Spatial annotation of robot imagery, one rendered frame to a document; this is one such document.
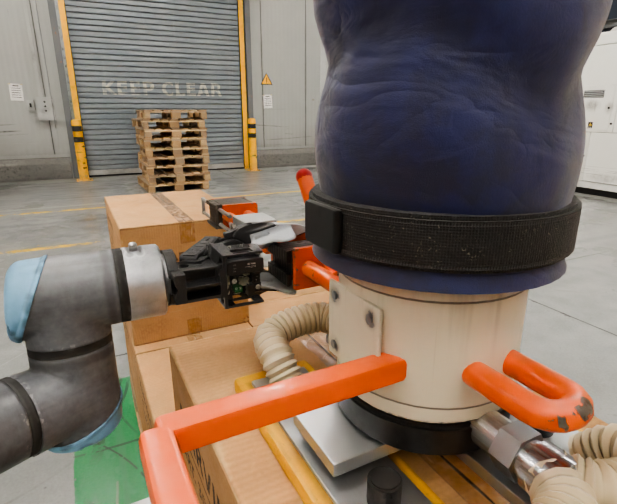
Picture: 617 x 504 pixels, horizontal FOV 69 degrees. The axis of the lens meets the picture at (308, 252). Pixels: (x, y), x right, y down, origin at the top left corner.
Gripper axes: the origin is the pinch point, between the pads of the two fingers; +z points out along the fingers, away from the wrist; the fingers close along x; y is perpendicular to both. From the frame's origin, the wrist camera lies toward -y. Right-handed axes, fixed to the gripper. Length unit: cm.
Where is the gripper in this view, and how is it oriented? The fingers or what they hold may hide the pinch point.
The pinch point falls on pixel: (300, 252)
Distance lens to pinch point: 67.4
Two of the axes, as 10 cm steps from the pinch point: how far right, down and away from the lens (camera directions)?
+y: 4.5, 2.7, -8.5
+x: 0.0, -9.5, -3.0
